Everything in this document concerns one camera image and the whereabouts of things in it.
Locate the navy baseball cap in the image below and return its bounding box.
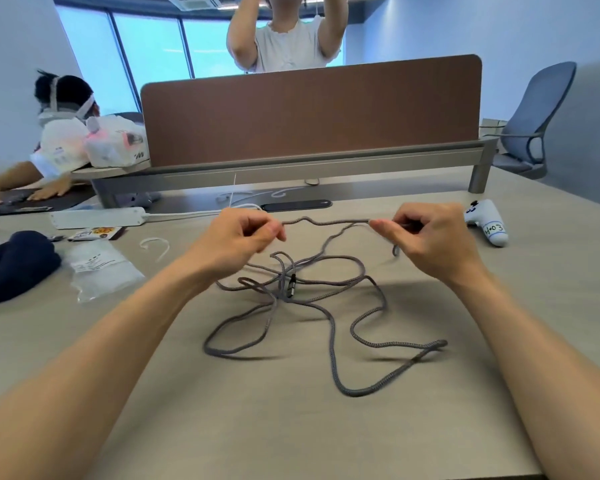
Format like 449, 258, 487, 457
0, 230, 63, 308

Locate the white printed snack packet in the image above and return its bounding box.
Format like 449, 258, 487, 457
68, 226, 129, 242

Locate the white power strip cord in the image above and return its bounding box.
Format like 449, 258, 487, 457
143, 203, 264, 219

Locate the white ceiling air vent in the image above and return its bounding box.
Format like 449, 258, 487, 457
165, 0, 225, 12

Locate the white power strip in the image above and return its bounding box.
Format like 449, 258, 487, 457
49, 206, 147, 231

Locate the black flat tablet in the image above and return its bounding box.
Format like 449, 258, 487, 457
0, 183, 99, 218

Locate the round beige shelf board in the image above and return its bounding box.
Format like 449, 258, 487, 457
71, 161, 152, 181

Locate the person's left hand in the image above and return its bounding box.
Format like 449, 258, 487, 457
179, 208, 287, 291

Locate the white tissue pack pink label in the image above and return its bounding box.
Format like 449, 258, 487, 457
83, 114, 151, 169

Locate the large glass window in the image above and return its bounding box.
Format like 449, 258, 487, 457
55, 4, 347, 115

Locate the white labelled hand controller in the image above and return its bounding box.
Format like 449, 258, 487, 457
463, 198, 509, 248

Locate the person's right forearm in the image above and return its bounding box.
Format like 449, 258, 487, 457
449, 272, 600, 480

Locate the person's right hand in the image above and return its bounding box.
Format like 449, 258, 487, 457
369, 202, 489, 291

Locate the grey braided cable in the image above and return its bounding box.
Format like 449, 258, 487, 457
203, 216, 449, 398

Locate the brown desk divider panel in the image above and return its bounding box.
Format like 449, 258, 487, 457
139, 54, 483, 169

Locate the person's left forearm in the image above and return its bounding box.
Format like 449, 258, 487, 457
0, 264, 216, 480

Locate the grey metal desk shelf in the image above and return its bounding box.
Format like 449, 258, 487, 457
92, 137, 499, 208

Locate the white head-mounted headset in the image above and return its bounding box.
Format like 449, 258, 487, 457
36, 77, 97, 128

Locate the clear bag of zip ties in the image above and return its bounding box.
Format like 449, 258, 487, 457
67, 239, 146, 303

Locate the small white rounded object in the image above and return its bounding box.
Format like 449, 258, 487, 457
125, 191, 162, 207

